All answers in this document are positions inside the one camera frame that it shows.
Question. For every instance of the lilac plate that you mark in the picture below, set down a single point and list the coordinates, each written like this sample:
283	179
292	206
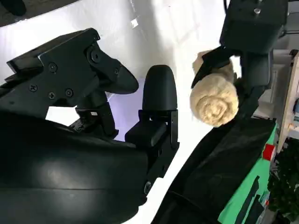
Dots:
120	134

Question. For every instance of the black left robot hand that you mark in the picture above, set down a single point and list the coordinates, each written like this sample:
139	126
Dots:
252	32

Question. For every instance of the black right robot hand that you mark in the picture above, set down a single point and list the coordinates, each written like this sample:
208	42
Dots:
70	168

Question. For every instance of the beige towel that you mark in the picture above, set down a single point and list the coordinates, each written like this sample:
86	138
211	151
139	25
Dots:
215	105

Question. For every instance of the small white paper tag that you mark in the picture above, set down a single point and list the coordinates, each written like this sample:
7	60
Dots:
134	22

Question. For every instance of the white cabinet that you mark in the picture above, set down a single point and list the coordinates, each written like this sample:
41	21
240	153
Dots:
288	98

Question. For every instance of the small red item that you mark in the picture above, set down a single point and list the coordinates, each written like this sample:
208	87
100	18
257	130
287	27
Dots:
269	151

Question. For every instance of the black fabric cover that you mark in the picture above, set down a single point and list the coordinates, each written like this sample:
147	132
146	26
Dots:
217	168

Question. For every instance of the dark green plant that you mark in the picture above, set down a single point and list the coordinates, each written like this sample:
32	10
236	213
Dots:
286	177

